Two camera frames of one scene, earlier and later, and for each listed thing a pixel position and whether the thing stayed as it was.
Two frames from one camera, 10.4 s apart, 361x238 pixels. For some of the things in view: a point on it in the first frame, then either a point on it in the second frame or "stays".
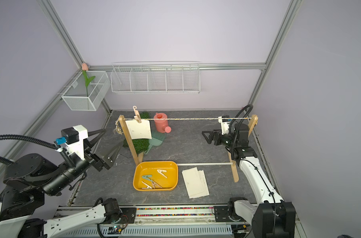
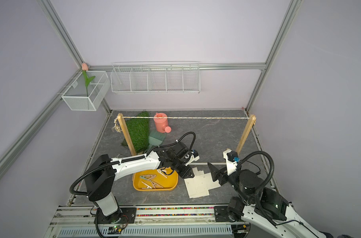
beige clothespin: [154, 184] stays
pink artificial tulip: [85, 68] stays
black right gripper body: [225, 140] → [226, 179]
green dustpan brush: [157, 139] stays
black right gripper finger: [210, 137] → [217, 176]
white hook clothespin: [161, 171] stays
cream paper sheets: [193, 182] stays
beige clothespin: [137, 116] → [150, 176]
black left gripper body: [93, 159] → [182, 169]
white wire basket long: [158, 77] stays
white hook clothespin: [148, 187] stays
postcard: [138, 130] → [206, 181]
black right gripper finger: [210, 132] → [213, 169]
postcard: [202, 185] → [197, 172]
